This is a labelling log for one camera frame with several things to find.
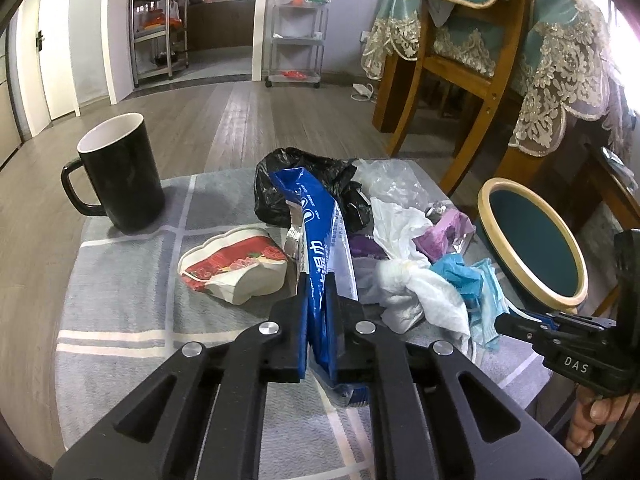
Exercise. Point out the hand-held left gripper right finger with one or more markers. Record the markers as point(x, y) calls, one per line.
point(330, 332)

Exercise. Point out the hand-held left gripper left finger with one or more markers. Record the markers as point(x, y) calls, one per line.
point(301, 340)

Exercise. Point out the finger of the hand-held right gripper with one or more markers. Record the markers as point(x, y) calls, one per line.
point(570, 319)
point(520, 329)

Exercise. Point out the blue face mask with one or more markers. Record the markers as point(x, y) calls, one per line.
point(475, 285)

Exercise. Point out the round green trash bin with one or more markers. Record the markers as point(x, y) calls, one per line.
point(530, 240)

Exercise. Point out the blue wet wipe packet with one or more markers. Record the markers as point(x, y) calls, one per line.
point(315, 220)

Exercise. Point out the clear plastic bag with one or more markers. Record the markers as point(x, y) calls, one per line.
point(395, 182)

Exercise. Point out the black plastic bag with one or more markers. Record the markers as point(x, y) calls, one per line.
point(322, 165)

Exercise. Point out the person's right hand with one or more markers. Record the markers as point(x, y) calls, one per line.
point(597, 412)

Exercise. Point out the twisted white tissue wad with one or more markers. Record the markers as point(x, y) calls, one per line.
point(415, 295)

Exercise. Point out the lilac foil wrapper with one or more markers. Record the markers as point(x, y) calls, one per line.
point(442, 232)

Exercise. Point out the crumpled white paper towel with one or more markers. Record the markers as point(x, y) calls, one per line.
point(397, 227)

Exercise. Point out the wooden bench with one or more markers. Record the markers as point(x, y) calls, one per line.
point(600, 195)

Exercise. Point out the clear plastic package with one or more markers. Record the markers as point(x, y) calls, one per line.
point(620, 165)

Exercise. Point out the grey checked tablecloth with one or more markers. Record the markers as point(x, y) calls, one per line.
point(125, 310)

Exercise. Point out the wooden chair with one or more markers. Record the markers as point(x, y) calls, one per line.
point(487, 105)

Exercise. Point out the black mug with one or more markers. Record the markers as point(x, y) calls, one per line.
point(125, 175)

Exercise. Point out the white power strip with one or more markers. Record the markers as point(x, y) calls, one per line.
point(364, 91)

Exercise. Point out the lace tablecloth table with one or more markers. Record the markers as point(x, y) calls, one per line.
point(560, 50)

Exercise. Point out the white trolley rack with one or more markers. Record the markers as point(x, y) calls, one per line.
point(300, 25)

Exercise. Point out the dark wooden cabinet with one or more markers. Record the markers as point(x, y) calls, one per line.
point(220, 25)

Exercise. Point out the metal shelf rack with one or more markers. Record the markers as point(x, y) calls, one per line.
point(160, 25)

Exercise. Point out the white door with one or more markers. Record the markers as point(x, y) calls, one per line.
point(30, 60)

